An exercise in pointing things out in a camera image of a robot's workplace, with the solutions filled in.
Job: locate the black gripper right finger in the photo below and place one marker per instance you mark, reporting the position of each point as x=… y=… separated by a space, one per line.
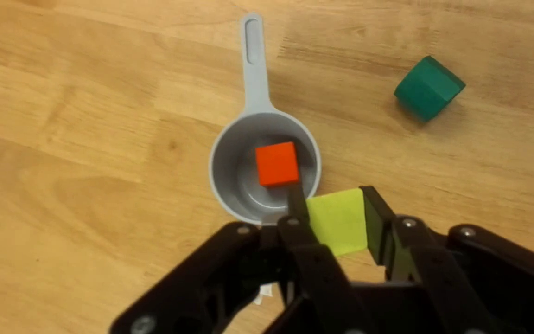
x=463 y=278

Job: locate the yellow block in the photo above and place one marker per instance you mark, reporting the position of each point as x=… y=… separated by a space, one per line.
x=337 y=219

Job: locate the red block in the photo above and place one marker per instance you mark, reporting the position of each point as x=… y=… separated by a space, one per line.
x=276 y=163

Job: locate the green block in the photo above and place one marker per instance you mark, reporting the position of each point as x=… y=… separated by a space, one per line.
x=428 y=87

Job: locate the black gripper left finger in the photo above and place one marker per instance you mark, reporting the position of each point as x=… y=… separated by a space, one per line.
x=296 y=271

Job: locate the grey measuring cup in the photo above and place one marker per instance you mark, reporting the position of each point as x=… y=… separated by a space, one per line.
x=235 y=167

